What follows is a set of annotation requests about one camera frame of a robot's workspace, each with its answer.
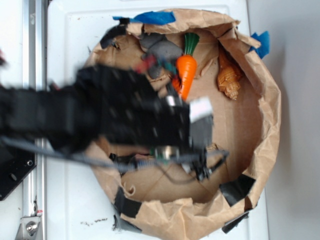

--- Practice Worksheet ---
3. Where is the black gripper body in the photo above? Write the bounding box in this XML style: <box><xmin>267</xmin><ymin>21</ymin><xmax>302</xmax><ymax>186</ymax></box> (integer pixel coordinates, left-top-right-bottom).
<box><xmin>147</xmin><ymin>96</ymin><xmax>214</xmax><ymax>181</ymax></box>

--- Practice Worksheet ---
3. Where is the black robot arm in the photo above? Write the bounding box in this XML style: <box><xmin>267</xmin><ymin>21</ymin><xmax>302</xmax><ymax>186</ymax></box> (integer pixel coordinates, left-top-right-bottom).
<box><xmin>0</xmin><ymin>64</ymin><xmax>213</xmax><ymax>181</ymax></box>

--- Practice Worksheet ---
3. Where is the orange plastic toy carrot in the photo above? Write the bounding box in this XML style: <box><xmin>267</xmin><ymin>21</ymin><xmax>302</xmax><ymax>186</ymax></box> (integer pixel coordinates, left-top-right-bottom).
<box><xmin>171</xmin><ymin>32</ymin><xmax>200</xmax><ymax>101</ymax></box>

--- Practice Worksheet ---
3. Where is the brown paper bag bin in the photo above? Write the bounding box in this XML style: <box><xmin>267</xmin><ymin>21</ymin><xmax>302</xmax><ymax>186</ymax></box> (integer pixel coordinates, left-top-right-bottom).
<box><xmin>85</xmin><ymin>8</ymin><xmax>281</xmax><ymax>240</ymax></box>

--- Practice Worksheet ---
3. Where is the grey plush toy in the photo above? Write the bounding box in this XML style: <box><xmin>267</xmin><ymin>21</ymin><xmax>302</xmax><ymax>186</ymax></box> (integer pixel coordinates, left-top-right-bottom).
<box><xmin>139</xmin><ymin>33</ymin><xmax>183</xmax><ymax>79</ymax></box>

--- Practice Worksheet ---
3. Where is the orange spiral seashell toy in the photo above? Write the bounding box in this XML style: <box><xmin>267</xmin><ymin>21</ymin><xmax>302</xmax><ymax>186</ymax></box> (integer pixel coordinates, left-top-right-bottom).
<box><xmin>217</xmin><ymin>49</ymin><xmax>242</xmax><ymax>101</ymax></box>

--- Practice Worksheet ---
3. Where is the blue tape strip top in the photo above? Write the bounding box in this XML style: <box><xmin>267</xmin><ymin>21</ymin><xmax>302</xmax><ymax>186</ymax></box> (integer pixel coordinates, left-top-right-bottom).
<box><xmin>112</xmin><ymin>11</ymin><xmax>176</xmax><ymax>25</ymax></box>

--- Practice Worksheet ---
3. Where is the blue tape strip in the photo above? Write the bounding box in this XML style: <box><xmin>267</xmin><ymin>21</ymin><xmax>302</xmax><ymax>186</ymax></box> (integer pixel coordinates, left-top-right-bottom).
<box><xmin>112</xmin><ymin>11</ymin><xmax>176</xmax><ymax>25</ymax></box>
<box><xmin>249</xmin><ymin>31</ymin><xmax>270</xmax><ymax>59</ymax></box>

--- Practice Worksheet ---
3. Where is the white plastic tray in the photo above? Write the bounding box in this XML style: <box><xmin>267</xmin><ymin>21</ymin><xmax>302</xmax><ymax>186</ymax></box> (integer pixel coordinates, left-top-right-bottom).
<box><xmin>46</xmin><ymin>0</ymin><xmax>270</xmax><ymax>240</ymax></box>

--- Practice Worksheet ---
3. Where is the blue tape strip right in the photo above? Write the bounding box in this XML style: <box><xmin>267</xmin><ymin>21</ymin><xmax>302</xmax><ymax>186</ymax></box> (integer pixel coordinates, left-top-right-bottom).
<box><xmin>249</xmin><ymin>31</ymin><xmax>270</xmax><ymax>59</ymax></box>

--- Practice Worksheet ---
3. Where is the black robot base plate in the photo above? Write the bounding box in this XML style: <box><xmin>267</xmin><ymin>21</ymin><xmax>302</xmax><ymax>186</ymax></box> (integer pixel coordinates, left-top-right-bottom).
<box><xmin>0</xmin><ymin>146</ymin><xmax>37</xmax><ymax>201</ymax></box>

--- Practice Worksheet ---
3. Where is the metal corner bracket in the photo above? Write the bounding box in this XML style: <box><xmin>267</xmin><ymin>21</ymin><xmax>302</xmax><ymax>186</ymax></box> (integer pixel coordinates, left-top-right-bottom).
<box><xmin>15</xmin><ymin>216</ymin><xmax>43</xmax><ymax>240</ymax></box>

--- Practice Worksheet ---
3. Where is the aluminium frame rail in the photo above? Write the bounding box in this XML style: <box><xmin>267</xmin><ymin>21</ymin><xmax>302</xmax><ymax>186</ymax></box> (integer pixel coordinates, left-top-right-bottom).
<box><xmin>22</xmin><ymin>0</ymin><xmax>49</xmax><ymax>240</ymax></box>

